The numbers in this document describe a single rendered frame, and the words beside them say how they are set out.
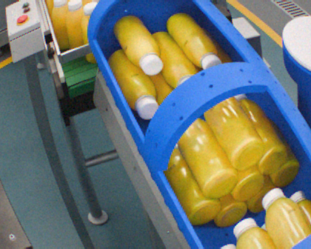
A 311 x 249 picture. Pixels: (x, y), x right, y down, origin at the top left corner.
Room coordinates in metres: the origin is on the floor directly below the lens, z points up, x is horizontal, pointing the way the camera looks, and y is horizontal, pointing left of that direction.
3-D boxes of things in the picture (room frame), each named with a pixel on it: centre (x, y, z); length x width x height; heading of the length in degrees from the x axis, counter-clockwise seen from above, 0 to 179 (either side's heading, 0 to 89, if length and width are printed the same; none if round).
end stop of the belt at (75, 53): (1.36, 0.01, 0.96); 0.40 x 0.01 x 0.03; 103
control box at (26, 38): (1.42, 0.32, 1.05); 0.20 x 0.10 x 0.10; 13
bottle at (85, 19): (1.38, 0.11, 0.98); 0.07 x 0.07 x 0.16
